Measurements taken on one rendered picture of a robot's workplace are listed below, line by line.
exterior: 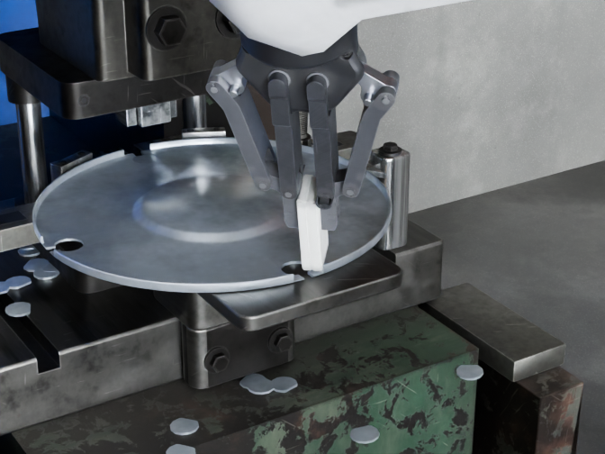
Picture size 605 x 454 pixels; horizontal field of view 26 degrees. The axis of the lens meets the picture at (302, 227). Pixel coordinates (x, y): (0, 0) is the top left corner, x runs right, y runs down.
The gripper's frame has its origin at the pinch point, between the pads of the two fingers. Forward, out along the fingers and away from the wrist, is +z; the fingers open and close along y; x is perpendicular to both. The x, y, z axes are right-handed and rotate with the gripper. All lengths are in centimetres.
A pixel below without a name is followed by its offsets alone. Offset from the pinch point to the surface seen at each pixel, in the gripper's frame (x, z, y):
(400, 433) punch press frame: 0.8, 25.0, 6.1
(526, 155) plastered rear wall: 170, 138, 13
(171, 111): 17.9, 5.3, -16.1
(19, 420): -10.1, 14.0, -22.1
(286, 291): -4.4, 2.7, -1.3
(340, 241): 3.6, 5.2, 1.2
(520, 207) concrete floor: 153, 139, 13
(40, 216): 3.6, 5.3, -23.3
